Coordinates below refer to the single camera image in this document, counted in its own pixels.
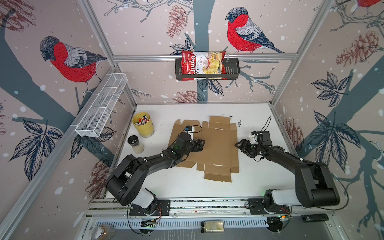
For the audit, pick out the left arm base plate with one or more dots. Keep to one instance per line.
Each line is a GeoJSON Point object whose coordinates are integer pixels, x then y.
{"type": "Point", "coordinates": [157, 208]}

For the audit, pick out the black lidded spice jar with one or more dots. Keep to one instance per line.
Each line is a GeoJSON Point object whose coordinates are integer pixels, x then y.
{"type": "Point", "coordinates": [136, 145]}

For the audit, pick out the yellow cup with markers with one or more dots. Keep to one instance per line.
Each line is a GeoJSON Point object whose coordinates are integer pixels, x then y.
{"type": "Point", "coordinates": [143, 124]}

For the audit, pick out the white wire mesh shelf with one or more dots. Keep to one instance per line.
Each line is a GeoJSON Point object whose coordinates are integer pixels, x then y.
{"type": "Point", "coordinates": [96, 117]}

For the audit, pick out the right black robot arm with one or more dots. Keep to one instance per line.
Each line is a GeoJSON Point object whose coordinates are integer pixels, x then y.
{"type": "Point", "coordinates": [314, 184]}

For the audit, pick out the brown cardboard box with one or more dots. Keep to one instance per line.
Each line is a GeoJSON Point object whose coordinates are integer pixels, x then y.
{"type": "Point", "coordinates": [219, 157]}

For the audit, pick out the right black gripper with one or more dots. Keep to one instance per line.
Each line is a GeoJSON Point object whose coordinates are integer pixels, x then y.
{"type": "Point", "coordinates": [241, 146]}

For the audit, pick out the black remote device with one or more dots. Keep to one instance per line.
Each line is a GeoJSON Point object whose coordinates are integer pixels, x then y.
{"type": "Point", "coordinates": [315, 218]}

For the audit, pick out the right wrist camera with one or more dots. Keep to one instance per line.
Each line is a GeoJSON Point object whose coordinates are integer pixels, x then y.
{"type": "Point", "coordinates": [261, 138]}

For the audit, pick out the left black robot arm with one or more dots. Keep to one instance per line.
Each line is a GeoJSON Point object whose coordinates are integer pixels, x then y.
{"type": "Point", "coordinates": [126, 181]}

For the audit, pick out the glass jar lying flat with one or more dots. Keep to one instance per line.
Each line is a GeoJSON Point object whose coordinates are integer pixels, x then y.
{"type": "Point", "coordinates": [214, 226]}

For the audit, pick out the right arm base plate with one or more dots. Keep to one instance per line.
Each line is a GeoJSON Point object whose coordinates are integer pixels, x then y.
{"type": "Point", "coordinates": [260, 206]}

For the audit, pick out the red cassava chips bag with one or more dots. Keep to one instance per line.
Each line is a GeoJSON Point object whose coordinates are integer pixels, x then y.
{"type": "Point", "coordinates": [202, 63]}

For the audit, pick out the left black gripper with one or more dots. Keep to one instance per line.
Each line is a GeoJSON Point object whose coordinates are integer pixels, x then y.
{"type": "Point", "coordinates": [200, 147]}

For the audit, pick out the black wall basket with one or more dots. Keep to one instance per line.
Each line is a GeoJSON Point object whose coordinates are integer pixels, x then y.
{"type": "Point", "coordinates": [230, 65]}

